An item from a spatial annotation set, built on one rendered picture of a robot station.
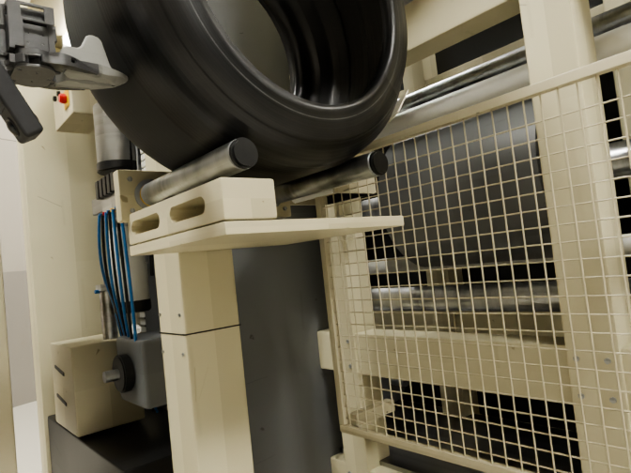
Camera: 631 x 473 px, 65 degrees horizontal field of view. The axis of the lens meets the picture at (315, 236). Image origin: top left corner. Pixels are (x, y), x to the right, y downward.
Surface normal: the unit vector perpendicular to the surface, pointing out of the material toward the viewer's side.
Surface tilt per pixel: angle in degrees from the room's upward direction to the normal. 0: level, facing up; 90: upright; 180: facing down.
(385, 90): 98
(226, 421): 90
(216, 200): 90
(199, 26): 96
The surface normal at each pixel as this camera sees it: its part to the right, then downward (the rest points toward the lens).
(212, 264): 0.64, -0.11
